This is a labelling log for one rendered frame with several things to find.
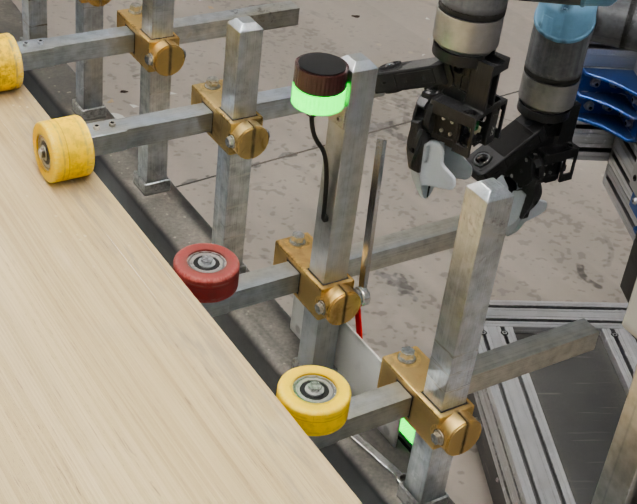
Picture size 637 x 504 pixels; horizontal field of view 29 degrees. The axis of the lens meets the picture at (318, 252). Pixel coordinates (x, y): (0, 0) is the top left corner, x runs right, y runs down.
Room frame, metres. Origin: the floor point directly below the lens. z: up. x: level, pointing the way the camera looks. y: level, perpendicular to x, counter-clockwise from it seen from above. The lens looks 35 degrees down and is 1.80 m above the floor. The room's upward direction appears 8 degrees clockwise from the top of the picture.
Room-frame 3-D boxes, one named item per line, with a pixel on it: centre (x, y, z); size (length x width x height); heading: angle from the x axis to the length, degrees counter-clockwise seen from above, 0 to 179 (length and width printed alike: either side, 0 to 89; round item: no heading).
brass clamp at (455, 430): (1.09, -0.15, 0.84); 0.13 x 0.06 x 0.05; 36
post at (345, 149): (1.27, -0.02, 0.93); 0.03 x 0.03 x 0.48; 36
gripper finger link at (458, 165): (1.31, -0.14, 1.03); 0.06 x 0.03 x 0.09; 56
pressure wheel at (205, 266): (1.22, 0.13, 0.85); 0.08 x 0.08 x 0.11
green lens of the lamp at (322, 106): (1.25, 0.02, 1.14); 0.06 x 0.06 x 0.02
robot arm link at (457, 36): (1.30, -0.13, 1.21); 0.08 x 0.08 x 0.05
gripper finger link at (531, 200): (1.48, -0.27, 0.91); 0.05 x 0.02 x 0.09; 36
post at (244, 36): (1.48, 0.13, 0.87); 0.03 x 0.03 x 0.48; 36
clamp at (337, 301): (1.29, 0.00, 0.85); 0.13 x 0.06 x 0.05; 36
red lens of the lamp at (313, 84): (1.25, 0.02, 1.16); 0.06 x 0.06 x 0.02
